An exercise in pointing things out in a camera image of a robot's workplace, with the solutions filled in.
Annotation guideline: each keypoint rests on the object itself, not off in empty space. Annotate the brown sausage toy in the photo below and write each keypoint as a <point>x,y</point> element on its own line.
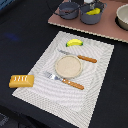
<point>68,11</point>

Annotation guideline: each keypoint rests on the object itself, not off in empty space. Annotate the orange bread loaf toy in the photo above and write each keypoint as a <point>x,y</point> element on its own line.
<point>21,81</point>

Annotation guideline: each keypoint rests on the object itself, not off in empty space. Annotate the yellow cheese wedge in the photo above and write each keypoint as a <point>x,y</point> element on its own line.
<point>94,11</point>

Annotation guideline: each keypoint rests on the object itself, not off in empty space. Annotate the yellow banana toy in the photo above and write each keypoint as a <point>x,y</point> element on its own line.
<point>73,42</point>

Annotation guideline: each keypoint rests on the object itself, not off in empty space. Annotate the round beige plate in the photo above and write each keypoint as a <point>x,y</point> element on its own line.
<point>68,66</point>

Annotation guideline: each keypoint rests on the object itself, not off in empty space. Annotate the knife with wooden handle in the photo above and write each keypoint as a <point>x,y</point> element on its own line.
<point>79,56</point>

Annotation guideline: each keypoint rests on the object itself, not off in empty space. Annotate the fork with wooden handle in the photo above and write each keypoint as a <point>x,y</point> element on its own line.
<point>54,77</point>

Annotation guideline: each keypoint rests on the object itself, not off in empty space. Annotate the right grey pot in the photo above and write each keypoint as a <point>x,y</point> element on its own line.
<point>94,18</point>

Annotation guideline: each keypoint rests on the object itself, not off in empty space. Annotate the beige bowl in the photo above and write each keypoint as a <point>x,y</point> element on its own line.
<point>122,15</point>

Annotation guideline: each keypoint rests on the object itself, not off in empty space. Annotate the left grey pot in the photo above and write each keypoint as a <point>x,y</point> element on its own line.
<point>69,6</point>

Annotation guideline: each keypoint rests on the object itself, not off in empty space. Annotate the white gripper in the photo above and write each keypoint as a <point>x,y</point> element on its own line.
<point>89,3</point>

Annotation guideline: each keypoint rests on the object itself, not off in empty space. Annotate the grey pot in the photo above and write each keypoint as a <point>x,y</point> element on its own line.
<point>69,6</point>
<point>94,18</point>

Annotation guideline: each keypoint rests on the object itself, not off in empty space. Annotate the woven grey placemat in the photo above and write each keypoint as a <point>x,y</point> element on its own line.
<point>68,103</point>

